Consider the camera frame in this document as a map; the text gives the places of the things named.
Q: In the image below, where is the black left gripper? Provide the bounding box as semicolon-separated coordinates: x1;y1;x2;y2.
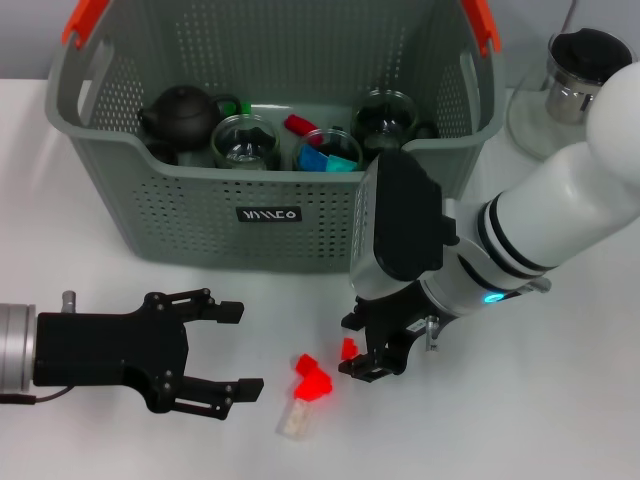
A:
32;288;265;421

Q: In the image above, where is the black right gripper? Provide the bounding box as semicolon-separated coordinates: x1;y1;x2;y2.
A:
338;282;441;384

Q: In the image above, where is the orange sloped toy brick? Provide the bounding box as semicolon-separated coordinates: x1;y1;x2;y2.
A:
294;370;335;403

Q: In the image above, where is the clear beige toy brick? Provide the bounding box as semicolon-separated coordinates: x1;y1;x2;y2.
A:
274;399;316;441

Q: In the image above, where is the teal toy plate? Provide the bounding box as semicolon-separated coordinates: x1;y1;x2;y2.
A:
325;154;359;174

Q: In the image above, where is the blue toy plate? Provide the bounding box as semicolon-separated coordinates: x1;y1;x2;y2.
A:
298;144;331;172

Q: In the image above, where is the glass teacup with black base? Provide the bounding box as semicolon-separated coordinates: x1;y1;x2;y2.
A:
349;88;440;164
292;127;362;172
209;114;281;172

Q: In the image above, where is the dark red toy brick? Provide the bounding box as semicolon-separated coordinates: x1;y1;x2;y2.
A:
283;113;315;137

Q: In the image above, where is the grey perforated storage basket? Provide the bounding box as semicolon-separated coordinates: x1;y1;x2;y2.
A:
44;0;504;274

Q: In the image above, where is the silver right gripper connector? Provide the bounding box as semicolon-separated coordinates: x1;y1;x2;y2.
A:
424;314;442;352

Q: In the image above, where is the black brand label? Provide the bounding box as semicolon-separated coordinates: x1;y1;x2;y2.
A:
234;206;303;224

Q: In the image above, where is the black clay teapot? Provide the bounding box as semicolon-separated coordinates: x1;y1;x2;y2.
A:
137;84;236;152

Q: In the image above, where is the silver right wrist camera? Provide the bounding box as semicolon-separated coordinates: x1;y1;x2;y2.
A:
348;149;459;300

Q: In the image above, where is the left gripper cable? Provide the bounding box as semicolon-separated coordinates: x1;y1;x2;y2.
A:
0;385;74;404

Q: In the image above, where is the glass kettle with black handle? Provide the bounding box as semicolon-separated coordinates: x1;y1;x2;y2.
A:
505;27;637;161

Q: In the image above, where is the orange basket handle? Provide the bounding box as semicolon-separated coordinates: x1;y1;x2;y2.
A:
458;0;502;56
60;0;112;50

